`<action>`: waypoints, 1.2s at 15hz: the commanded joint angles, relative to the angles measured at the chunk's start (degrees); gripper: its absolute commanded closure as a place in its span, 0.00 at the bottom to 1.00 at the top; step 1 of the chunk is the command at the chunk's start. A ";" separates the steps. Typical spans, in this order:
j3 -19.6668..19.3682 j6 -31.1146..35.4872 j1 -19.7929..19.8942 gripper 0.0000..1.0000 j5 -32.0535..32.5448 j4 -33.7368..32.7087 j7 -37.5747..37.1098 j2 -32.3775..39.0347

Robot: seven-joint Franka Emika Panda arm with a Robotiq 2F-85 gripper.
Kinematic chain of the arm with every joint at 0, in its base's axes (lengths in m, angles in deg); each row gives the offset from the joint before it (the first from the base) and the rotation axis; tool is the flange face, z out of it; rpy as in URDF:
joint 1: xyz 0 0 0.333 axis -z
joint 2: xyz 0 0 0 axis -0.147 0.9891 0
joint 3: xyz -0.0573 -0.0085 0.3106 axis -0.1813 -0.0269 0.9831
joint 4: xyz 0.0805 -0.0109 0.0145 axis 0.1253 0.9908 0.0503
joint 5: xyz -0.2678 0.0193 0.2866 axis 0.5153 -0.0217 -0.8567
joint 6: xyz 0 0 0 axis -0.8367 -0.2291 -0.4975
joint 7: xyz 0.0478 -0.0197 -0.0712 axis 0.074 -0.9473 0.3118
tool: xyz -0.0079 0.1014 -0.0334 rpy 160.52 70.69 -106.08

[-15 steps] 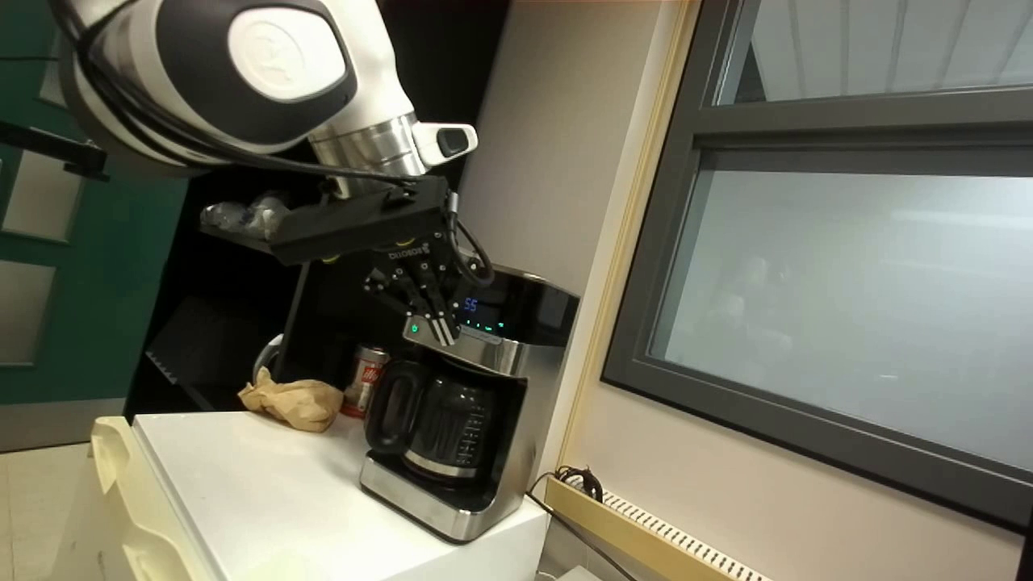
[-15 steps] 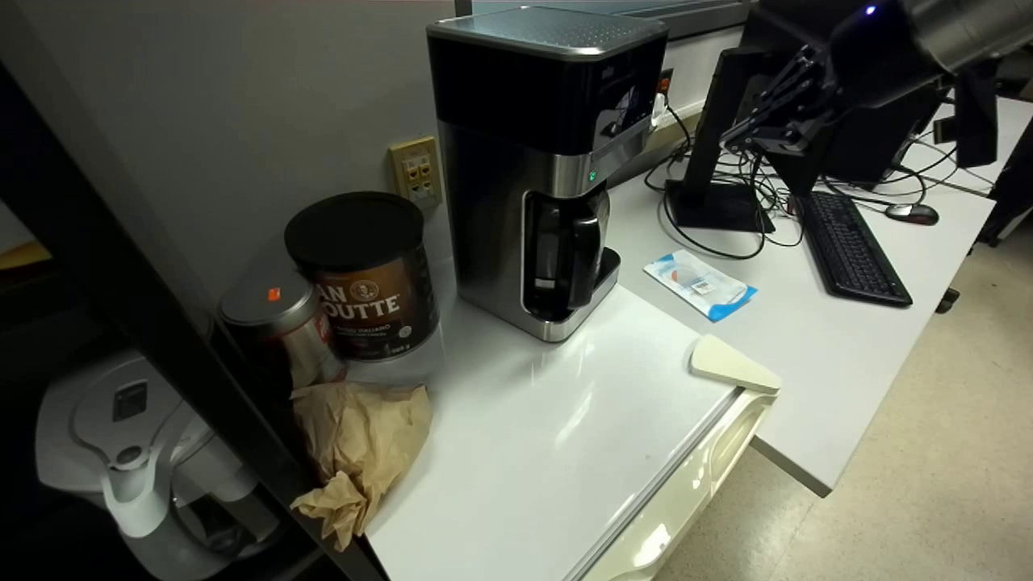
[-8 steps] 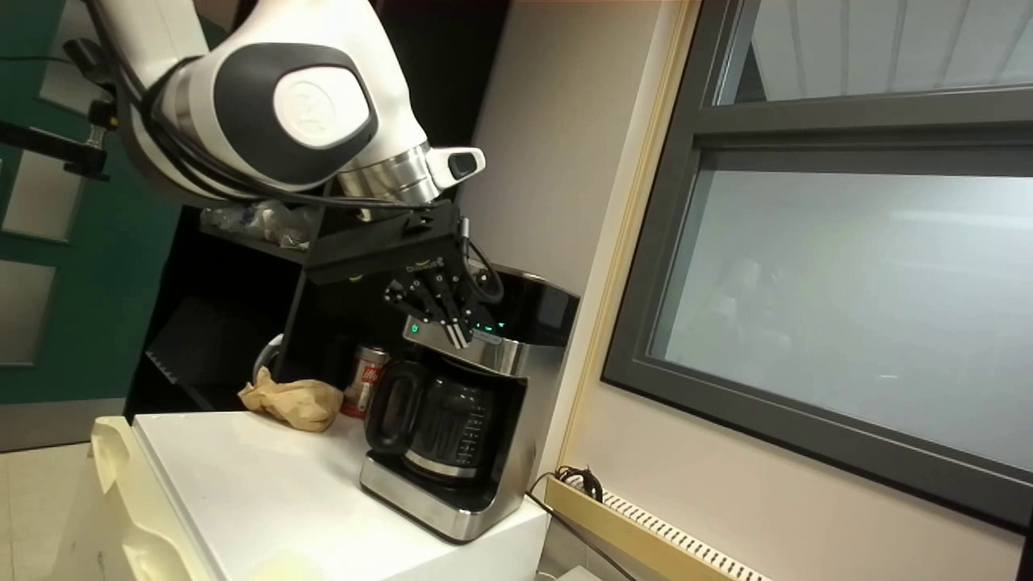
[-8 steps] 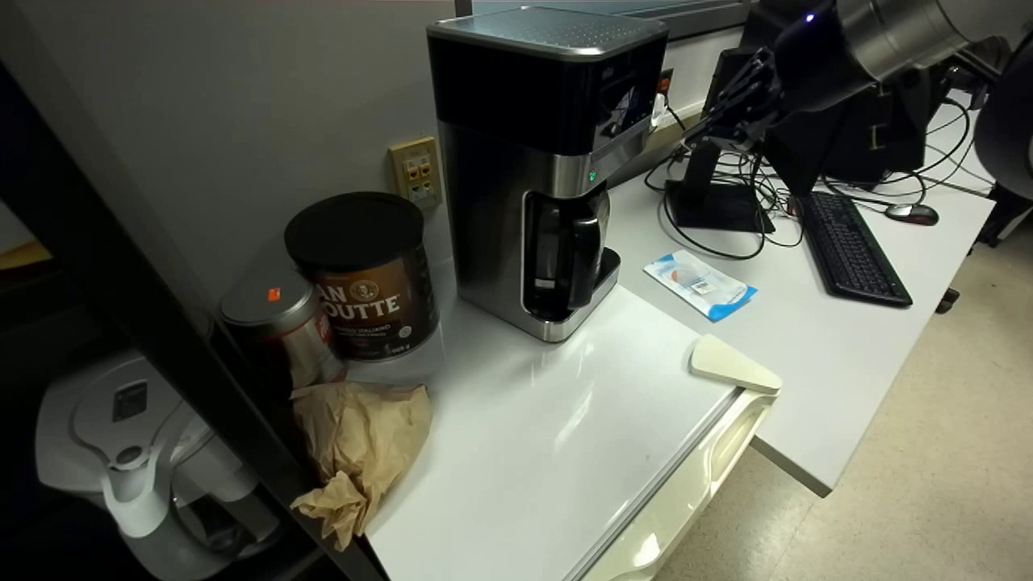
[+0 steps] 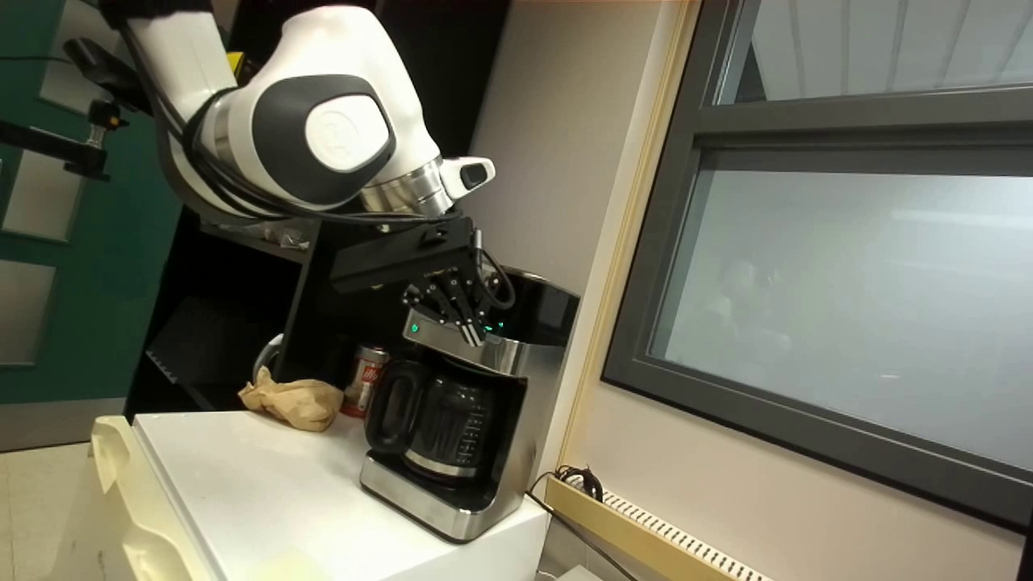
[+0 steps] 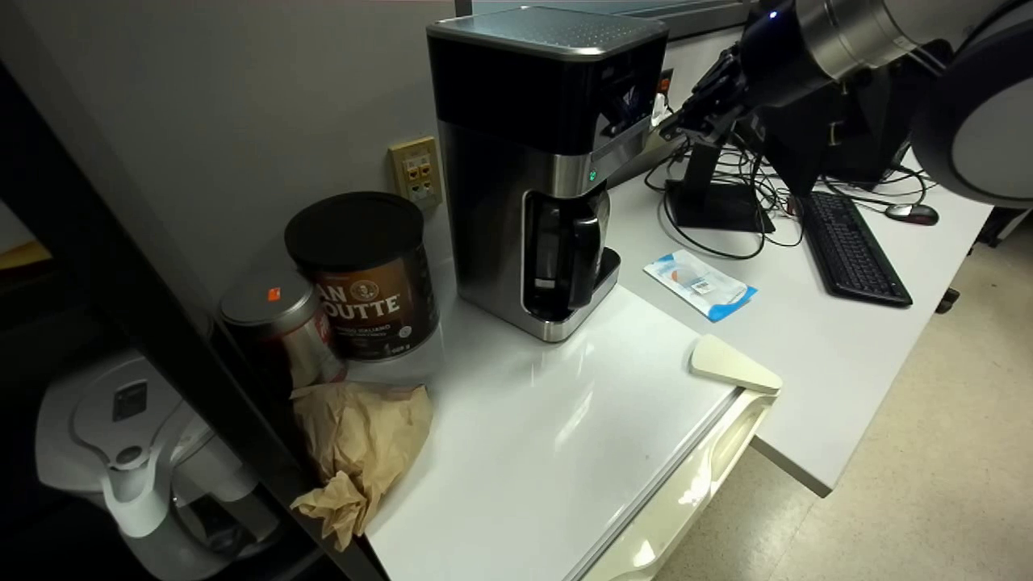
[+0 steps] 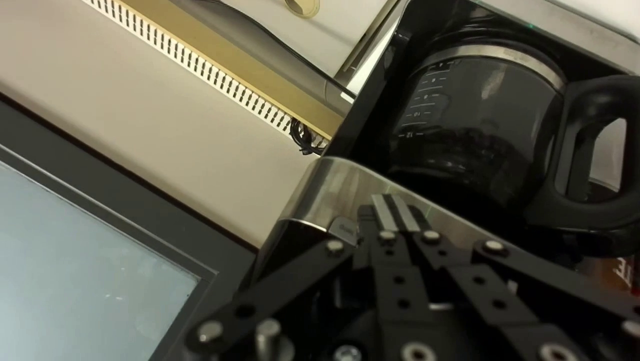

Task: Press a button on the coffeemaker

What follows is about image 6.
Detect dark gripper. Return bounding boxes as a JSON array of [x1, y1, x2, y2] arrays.
[[654, 0, 833, 142]]

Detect black and steel coffeemaker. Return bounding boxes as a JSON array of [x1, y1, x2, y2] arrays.
[[423, 3, 672, 349]]

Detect black monitor stand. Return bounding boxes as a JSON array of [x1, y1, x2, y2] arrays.
[[662, 133, 782, 237]]

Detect black computer monitor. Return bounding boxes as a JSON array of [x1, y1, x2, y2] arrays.
[[754, 52, 938, 199]]

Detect blue and white wipes packet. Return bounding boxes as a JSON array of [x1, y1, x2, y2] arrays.
[[642, 248, 759, 325]]

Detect glass coffee carafe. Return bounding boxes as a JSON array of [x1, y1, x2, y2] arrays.
[[525, 191, 614, 322]]

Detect black keyboard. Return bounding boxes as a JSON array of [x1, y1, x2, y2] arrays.
[[798, 191, 917, 314]]

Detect black computer mouse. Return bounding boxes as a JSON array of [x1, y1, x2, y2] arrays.
[[882, 199, 942, 231]]

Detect white mini fridge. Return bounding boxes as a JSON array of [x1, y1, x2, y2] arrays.
[[365, 285, 786, 581]]

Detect brown coffee can black lid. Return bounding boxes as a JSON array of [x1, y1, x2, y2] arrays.
[[282, 191, 443, 364]]

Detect steel canister with orange dot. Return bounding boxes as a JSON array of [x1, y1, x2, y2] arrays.
[[216, 276, 350, 397]]

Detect crumpled brown paper filters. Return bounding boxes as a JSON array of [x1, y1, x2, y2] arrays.
[[287, 380, 437, 555]]

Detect black cable loop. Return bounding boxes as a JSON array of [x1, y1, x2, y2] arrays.
[[642, 139, 808, 264]]

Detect black cable bundle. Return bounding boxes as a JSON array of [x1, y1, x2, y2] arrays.
[[819, 149, 978, 211]]

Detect beige wall outlet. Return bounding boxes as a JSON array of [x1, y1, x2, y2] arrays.
[[386, 133, 447, 211]]

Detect black shelf frame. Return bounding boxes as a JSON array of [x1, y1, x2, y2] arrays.
[[0, 61, 391, 581]]

